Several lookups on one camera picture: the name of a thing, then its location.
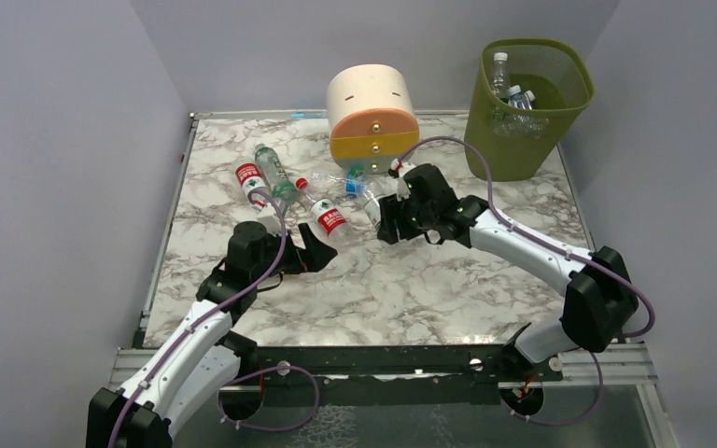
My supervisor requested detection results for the green tea bottle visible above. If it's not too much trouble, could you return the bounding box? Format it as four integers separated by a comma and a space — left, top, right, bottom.
254, 144, 299, 205

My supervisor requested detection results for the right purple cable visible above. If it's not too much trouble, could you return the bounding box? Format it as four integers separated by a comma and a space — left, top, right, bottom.
395, 135, 656, 427

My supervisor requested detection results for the purple cable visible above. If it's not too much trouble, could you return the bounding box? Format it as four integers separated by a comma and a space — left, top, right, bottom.
105, 188, 321, 448
395, 135, 656, 427

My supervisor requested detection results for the red label Nongfu bottle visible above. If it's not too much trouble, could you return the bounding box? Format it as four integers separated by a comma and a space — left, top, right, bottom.
294, 177, 354, 246

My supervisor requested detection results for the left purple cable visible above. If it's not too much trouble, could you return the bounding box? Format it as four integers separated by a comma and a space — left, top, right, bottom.
105, 188, 321, 448

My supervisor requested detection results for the blue label clear bottle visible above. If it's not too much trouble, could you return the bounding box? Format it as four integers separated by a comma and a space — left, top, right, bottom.
308, 167, 393, 197

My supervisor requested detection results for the green plastic waste bin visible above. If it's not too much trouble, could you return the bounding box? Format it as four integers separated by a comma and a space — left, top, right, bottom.
464, 38, 595, 182

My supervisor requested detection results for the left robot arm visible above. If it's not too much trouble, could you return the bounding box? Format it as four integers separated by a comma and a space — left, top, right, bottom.
85, 221, 338, 447

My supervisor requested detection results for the white label bottle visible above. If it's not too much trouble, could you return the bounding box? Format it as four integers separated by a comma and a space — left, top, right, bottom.
524, 91, 536, 109

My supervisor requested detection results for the cream round drawer cabinet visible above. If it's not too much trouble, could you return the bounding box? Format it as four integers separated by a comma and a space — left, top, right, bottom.
326, 63, 420, 174

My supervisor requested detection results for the small red label bottle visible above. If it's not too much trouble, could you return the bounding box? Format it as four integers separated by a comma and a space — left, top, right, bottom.
235, 160, 273, 212

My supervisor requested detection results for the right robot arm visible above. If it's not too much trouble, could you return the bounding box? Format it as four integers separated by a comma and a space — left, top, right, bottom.
377, 163, 639, 375

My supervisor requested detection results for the clear blue tinted bottle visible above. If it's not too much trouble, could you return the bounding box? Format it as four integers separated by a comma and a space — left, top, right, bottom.
506, 85, 533, 125

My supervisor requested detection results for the dark green label bottle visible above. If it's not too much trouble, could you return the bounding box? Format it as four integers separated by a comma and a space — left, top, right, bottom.
490, 51, 511, 103

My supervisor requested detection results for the green label Nongfu bottle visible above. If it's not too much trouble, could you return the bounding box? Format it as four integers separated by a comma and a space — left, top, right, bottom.
358, 183, 388, 231

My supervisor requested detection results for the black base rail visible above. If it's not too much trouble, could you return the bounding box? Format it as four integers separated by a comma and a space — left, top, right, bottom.
109, 343, 658, 410

